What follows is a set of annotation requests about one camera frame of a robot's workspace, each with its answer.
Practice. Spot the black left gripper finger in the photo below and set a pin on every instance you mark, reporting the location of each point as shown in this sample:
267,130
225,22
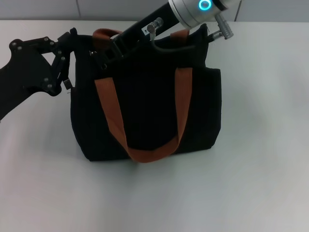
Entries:
65,38
58,70

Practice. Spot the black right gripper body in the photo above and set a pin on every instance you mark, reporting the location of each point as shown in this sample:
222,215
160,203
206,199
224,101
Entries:
131,36

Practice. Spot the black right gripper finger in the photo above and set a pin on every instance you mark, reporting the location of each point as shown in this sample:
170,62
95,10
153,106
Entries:
103,62
113,54

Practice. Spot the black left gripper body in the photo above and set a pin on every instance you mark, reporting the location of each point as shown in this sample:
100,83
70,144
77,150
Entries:
21,75

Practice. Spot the white and silver right arm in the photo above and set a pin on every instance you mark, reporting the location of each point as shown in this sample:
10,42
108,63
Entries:
190,12

